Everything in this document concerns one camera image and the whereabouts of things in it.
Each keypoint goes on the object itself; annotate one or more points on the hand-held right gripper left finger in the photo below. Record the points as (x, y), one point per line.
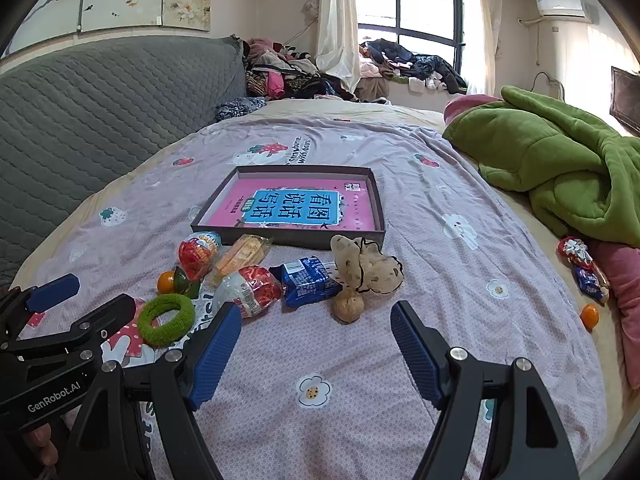
(215, 355)

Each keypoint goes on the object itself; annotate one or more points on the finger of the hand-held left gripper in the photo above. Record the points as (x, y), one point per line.
(50, 294)
(107, 316)

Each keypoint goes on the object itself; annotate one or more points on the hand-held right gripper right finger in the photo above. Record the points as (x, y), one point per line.
(414, 355)

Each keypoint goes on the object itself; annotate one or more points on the green fuzzy hair scrunchie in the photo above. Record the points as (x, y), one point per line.
(145, 322)

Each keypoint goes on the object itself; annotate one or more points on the plastic egg toy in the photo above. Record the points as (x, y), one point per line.
(250, 290)

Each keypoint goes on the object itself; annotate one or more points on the walnut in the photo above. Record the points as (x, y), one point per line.
(348, 306)

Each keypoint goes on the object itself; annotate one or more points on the beige plush toy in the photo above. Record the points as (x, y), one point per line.
(372, 270)

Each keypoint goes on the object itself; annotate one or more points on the red blue toy egg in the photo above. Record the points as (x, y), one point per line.
(200, 255)

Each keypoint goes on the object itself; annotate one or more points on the blue snack packet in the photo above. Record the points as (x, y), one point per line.
(307, 280)

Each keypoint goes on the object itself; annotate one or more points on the dark shallow cardboard box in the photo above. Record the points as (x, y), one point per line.
(300, 238)

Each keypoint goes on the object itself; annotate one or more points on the person's left hand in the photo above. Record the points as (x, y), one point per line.
(42, 442)

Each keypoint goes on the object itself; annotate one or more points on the small tangerine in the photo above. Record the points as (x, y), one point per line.
(165, 282)
(590, 316)

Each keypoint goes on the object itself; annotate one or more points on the purple strawberry print bedsheet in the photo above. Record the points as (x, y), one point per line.
(350, 385)

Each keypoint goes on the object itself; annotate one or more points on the dark green leaf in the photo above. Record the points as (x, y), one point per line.
(187, 282)

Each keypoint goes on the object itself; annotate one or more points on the clear orange snack packet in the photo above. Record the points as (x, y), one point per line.
(240, 257)

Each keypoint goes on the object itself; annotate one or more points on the pink blue workbook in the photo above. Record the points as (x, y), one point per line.
(295, 205)

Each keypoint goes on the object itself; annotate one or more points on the grey quilted headboard cover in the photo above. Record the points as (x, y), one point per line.
(100, 125)

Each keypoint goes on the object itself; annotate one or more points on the blue candy packet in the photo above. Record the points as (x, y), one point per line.
(590, 282)

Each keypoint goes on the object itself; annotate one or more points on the red white candy wrapper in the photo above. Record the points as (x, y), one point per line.
(575, 250)

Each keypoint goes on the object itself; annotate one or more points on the pink cloth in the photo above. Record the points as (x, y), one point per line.
(625, 300)

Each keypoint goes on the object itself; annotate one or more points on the green fleece blanket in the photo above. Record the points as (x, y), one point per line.
(550, 160)

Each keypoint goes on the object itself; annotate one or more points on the dark blue patterned cloth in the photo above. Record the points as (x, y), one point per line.
(240, 108)

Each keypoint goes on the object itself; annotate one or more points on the pink pillow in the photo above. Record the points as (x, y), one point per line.
(470, 105)

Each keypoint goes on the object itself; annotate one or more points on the pile of dark clothes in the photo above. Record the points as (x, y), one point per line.
(415, 65)

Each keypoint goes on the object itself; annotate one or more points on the pile of mixed clothes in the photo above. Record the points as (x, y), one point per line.
(290, 72)

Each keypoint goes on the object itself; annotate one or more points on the dark framed screen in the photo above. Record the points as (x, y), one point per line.
(627, 100)

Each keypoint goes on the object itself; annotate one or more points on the cream curtain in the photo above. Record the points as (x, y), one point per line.
(480, 25)
(335, 20)

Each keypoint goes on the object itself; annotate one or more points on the black framed window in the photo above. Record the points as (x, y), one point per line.
(400, 0)

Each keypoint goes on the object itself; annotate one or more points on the white air conditioner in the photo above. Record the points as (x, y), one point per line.
(560, 6)

